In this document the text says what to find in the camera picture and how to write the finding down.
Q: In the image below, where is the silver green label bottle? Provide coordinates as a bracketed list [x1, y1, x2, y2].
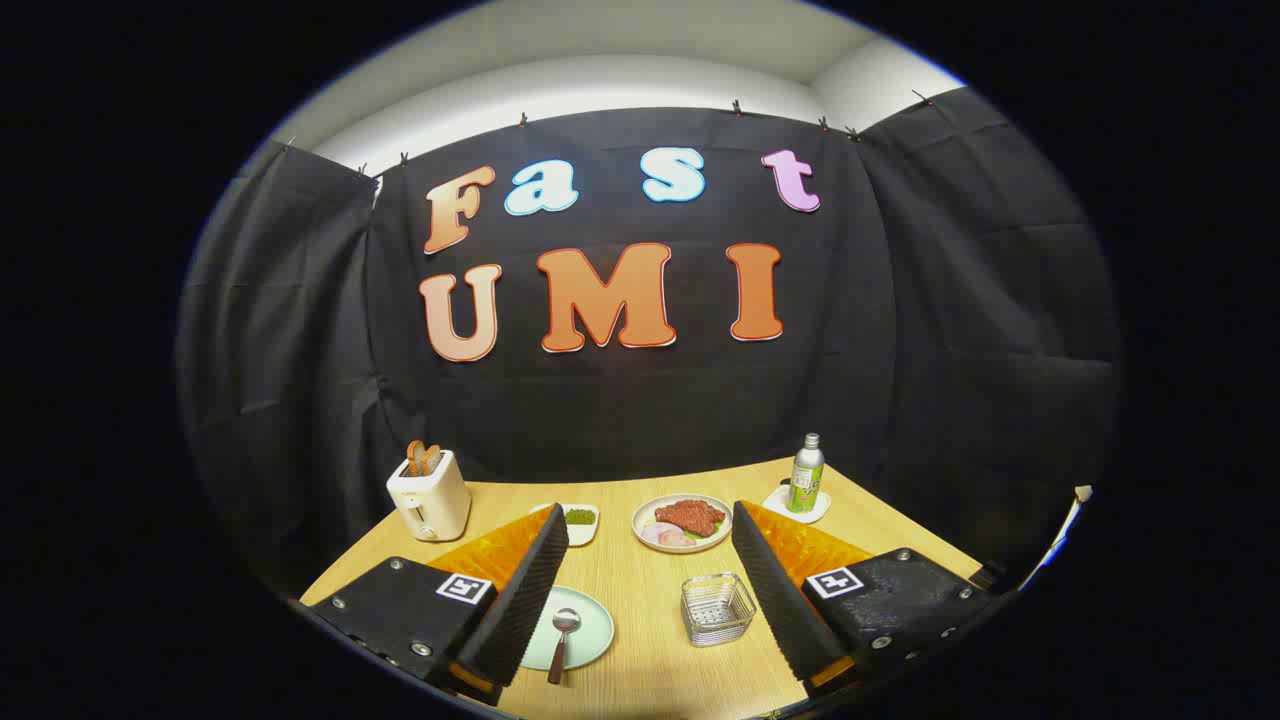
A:
[786, 433, 826, 514]

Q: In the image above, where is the grey round dinner plate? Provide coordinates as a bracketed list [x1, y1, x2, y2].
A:
[632, 494, 734, 554]

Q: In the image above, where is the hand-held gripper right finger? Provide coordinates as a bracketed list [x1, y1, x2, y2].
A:
[731, 500, 1001, 701]

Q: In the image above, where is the brown steak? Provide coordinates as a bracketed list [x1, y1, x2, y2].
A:
[655, 499, 727, 538]

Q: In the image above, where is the white divided snack dish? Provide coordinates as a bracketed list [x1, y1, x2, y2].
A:
[553, 503, 601, 547]

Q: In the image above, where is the wooden handle metal spoon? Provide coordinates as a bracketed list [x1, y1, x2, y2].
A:
[546, 607, 582, 686]

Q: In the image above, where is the white square coaster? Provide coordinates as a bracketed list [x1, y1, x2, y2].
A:
[762, 484, 832, 525]

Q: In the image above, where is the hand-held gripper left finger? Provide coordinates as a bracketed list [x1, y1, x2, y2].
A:
[305, 503, 571, 706]

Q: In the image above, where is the cream white toaster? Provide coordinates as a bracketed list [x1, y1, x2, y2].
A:
[386, 449, 472, 543]

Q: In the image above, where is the light blue plate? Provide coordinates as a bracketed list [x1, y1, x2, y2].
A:
[520, 585, 616, 672]

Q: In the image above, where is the metal wire basket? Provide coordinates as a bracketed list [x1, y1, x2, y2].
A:
[680, 572, 758, 648]

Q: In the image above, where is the black backdrop cloth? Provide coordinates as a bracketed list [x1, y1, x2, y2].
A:
[178, 88, 1119, 601]

